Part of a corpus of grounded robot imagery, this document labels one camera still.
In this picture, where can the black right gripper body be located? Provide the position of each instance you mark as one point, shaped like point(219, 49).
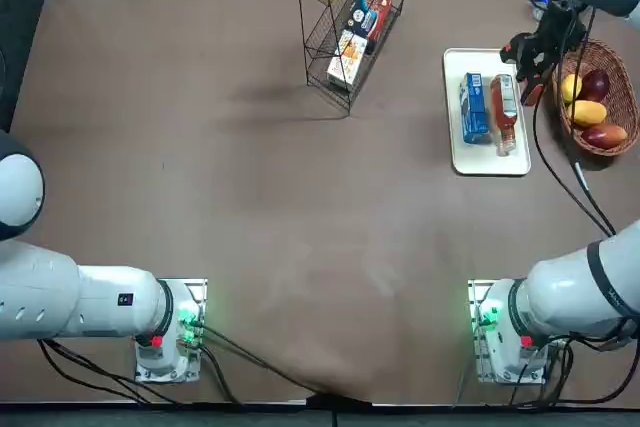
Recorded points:
point(562, 27)

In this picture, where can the orange black barcode scanner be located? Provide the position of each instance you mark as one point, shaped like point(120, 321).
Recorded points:
point(533, 93)

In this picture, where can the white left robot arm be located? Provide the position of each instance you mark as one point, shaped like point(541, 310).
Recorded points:
point(100, 302)

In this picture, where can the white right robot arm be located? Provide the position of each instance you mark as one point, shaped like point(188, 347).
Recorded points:
point(565, 292)

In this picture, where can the amber tea beverage bottle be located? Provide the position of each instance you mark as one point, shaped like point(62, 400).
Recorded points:
point(502, 107)

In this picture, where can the blue Oreo cookie box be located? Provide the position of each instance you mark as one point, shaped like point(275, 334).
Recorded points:
point(475, 112)

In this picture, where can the white plastic tray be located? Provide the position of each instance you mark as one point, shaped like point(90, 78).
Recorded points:
point(490, 164)

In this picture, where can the small yellow mango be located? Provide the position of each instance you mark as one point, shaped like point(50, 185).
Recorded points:
point(571, 88)

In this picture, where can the dark red round fruit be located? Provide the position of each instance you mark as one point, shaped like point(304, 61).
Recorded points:
point(596, 84)

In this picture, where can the large yellow mango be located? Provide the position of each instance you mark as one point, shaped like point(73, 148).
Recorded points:
point(587, 113)

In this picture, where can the brown wicker basket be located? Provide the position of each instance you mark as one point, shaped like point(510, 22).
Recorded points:
point(622, 97)

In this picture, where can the red yellow mango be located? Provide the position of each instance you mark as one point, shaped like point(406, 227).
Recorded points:
point(605, 136)

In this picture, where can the blue red snack box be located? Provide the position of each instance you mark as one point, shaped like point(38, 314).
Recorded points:
point(372, 14)

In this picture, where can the white orange snack box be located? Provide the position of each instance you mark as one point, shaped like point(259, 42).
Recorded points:
point(347, 59)

